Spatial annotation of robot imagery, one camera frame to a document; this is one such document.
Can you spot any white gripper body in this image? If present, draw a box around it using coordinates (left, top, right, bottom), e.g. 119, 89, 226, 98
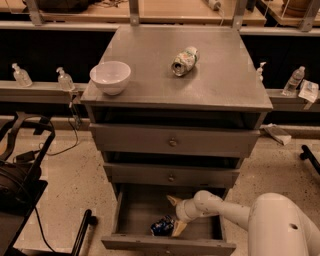
176, 199, 200, 223

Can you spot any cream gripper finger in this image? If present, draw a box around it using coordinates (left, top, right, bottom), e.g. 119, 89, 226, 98
172, 220, 187, 237
167, 195, 182, 206

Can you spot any blue crushed pepsi can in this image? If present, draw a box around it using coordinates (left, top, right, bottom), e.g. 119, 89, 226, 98
150, 215, 175, 236

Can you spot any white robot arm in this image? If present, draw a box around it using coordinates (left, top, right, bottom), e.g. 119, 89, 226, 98
167, 190, 320, 256

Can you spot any grey open bottom drawer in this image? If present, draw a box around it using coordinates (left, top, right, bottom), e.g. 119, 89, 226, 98
102, 184, 236, 256

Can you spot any grey middle drawer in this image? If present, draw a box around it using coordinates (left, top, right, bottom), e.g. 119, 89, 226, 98
104, 163, 239, 188

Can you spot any grey top drawer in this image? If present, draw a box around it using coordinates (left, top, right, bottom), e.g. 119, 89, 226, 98
89, 123, 260, 158

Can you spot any black stand leg bottom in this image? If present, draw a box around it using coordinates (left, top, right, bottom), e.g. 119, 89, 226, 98
71, 209, 98, 256

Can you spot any grey three-drawer cabinet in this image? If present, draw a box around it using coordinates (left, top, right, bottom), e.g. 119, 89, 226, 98
80, 25, 274, 256

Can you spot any green white soda can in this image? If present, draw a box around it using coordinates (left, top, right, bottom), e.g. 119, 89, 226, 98
171, 46, 200, 77

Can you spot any black chair leg right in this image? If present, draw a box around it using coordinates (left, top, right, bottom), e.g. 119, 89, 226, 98
300, 145, 320, 175

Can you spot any white bowl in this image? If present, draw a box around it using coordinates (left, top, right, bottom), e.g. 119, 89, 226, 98
90, 61, 131, 95

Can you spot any small pump bottle right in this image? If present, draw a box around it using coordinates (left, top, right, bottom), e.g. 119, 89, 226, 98
256, 62, 266, 82

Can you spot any black chair left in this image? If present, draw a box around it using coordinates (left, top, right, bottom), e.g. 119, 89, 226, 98
0, 112, 55, 256

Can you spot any clear sanitizer bottle near cabinet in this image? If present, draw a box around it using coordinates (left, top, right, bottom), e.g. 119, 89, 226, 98
56, 67, 75, 92

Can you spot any white plastic packet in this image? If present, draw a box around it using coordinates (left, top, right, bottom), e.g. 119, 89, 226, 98
298, 80, 319, 103

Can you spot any clear water bottle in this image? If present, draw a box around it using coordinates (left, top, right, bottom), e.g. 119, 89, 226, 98
282, 66, 305, 96

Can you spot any clear sanitizer bottle far left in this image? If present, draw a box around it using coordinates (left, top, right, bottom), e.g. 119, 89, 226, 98
12, 63, 32, 87

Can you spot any white power adapter top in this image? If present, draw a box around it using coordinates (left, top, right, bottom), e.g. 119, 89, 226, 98
204, 0, 221, 11

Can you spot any black cable on floor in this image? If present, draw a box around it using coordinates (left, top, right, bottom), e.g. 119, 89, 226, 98
13, 101, 82, 162

